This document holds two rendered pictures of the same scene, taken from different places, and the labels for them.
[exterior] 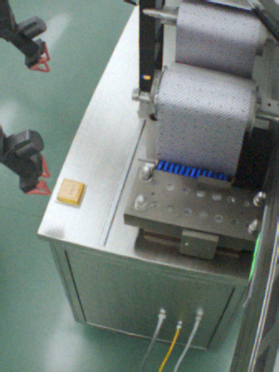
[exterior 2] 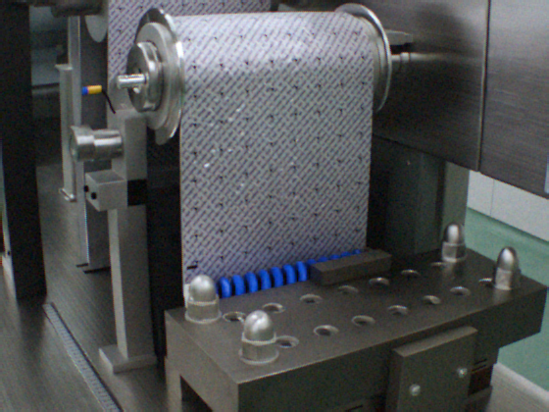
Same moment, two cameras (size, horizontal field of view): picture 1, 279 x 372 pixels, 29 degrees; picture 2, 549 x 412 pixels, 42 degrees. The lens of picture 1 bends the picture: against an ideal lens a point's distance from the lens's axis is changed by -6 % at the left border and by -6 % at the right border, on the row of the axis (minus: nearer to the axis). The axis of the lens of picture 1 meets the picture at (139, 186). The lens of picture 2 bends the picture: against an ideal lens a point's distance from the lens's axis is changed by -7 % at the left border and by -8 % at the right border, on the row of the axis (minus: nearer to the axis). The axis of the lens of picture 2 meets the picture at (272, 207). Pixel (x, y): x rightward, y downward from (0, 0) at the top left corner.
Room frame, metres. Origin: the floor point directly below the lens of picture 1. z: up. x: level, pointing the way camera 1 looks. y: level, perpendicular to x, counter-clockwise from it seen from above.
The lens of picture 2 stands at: (0.36, 0.41, 1.37)
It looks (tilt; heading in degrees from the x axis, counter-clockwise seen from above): 19 degrees down; 315
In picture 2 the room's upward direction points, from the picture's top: 1 degrees clockwise
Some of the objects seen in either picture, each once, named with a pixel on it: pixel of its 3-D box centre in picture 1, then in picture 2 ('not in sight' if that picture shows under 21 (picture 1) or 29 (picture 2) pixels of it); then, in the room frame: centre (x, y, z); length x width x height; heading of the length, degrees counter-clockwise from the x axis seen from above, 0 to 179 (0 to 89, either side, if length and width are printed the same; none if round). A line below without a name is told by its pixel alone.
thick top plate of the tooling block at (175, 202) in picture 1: (201, 209); (370, 325); (0.80, -0.17, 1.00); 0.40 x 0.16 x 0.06; 76
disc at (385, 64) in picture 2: (253, 111); (353, 62); (0.95, -0.30, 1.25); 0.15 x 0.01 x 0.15; 166
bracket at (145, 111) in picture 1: (149, 124); (117, 245); (1.06, -0.03, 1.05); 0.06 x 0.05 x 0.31; 76
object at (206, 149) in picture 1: (198, 149); (280, 198); (0.93, -0.16, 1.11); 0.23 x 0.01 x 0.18; 76
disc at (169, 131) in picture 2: (161, 90); (156, 76); (1.01, -0.06, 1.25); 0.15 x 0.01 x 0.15; 166
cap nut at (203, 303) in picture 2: (146, 172); (202, 295); (0.89, -0.02, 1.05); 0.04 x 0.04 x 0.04
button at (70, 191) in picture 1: (70, 191); not in sight; (0.92, 0.21, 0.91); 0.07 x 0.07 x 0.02; 76
